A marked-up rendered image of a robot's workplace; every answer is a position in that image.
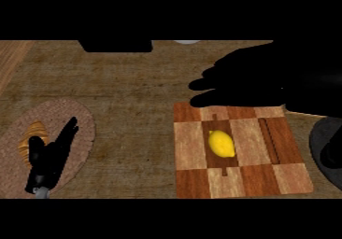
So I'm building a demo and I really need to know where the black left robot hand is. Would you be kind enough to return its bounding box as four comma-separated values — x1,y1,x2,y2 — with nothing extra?
23,116,81,194

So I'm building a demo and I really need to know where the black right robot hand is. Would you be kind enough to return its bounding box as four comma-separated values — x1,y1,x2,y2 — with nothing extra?
187,39,342,120

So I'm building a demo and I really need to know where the brown wicker basket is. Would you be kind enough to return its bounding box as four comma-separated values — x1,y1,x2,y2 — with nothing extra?
0,98,97,200

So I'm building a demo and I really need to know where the checkered wooden cutting board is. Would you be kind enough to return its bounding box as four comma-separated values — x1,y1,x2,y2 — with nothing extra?
172,101,315,200

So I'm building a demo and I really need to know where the yellow lemon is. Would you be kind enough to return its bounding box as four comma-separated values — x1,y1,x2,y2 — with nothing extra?
206,129,237,159

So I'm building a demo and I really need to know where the golden croissant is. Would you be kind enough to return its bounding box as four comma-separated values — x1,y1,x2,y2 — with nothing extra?
17,119,51,168

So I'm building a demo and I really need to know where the white round object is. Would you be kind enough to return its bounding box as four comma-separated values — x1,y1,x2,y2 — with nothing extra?
172,39,202,45

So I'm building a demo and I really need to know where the black appliance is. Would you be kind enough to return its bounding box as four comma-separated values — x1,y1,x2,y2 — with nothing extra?
76,39,154,53

